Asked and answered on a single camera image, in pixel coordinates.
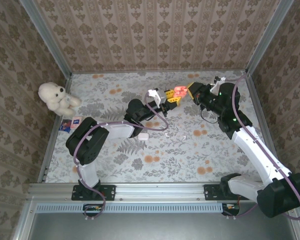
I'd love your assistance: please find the small circuit board with wires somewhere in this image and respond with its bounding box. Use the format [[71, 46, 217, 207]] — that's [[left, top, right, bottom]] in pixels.
[[221, 202, 241, 216], [82, 203, 104, 217]]

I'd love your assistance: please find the aluminium table back rail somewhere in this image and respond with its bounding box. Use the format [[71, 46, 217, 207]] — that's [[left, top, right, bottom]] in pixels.
[[70, 68, 248, 75]]

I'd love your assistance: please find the grey metal sheet panel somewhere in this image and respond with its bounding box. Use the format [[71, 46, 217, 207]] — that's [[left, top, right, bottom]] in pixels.
[[27, 211, 300, 240]]

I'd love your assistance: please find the aluminium mounting rail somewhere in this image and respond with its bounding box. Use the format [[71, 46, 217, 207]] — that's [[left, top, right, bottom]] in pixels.
[[27, 181, 295, 201]]

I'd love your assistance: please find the slotted grey cable duct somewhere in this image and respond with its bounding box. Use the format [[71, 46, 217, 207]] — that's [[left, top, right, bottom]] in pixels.
[[36, 202, 241, 213]]

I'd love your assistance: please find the white teddy bear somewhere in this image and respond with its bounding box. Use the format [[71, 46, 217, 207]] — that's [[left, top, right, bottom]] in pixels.
[[37, 81, 82, 117]]

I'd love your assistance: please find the dark blue card packet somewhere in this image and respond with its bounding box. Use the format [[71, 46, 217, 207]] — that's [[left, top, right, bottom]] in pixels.
[[59, 119, 72, 131]]

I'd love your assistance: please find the aluminium frame corner post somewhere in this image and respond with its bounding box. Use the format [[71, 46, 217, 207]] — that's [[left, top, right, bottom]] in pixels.
[[19, 0, 73, 79], [244, 0, 296, 76]]

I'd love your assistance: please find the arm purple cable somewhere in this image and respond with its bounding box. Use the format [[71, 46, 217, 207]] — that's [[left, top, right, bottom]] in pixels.
[[73, 91, 170, 222], [221, 73, 300, 221]]

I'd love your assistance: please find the pink earbud charging case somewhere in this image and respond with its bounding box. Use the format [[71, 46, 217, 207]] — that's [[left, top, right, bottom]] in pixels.
[[173, 85, 190, 98]]

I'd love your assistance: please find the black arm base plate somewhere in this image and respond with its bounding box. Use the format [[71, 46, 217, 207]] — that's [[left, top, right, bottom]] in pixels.
[[203, 184, 251, 201], [71, 184, 116, 201]]

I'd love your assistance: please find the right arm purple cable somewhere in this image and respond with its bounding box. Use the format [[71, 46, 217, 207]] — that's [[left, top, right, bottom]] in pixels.
[[221, 73, 300, 221]]

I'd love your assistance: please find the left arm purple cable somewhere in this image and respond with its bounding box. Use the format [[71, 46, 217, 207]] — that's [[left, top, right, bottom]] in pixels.
[[73, 91, 170, 222]]

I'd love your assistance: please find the aluminium table side rail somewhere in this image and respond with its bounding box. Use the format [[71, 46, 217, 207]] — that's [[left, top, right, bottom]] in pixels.
[[37, 73, 73, 185], [243, 71, 286, 182]]

